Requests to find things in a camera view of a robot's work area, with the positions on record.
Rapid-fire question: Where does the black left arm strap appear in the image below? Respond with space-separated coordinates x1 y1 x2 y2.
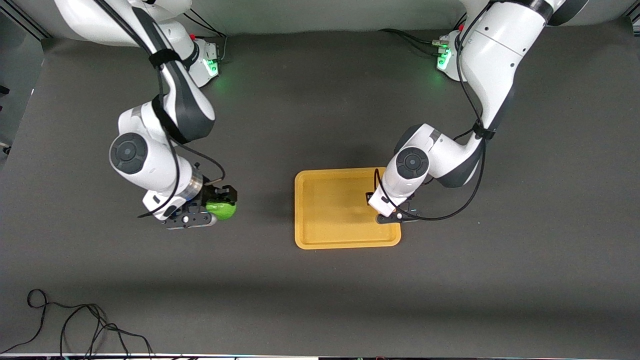
472 122 497 141

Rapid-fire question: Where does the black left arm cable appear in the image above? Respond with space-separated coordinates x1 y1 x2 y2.
374 5 488 222

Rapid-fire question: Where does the green apple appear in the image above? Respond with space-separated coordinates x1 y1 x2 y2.
205 200 238 221

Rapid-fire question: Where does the yellow plastic tray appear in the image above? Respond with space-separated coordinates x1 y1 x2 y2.
294 167 402 250

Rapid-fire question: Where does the loose thin black cable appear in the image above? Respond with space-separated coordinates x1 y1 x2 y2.
0 289 153 358

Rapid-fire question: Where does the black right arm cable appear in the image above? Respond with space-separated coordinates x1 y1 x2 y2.
95 0 227 219

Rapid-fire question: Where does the black base cable bundle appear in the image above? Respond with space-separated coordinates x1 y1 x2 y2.
182 7 228 63
378 10 468 57

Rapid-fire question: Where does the black arm strap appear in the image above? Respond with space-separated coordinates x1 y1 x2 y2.
472 122 497 141
148 49 182 68

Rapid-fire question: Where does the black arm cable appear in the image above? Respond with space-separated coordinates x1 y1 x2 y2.
95 0 227 219
374 5 488 222

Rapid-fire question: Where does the black right arm strap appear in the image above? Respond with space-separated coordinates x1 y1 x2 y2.
148 49 182 68

